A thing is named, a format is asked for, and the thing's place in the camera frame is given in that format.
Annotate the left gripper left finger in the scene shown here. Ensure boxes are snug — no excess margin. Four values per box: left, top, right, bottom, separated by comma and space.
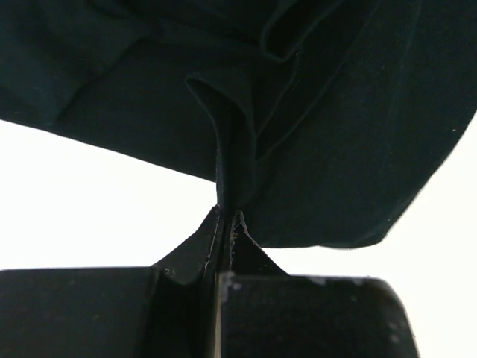
151, 204, 223, 286

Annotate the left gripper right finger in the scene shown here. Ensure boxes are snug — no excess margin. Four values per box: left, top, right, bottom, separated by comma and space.
221, 210, 288, 277

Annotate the black t-shirt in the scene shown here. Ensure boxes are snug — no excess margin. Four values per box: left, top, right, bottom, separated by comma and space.
1, 1, 476, 248

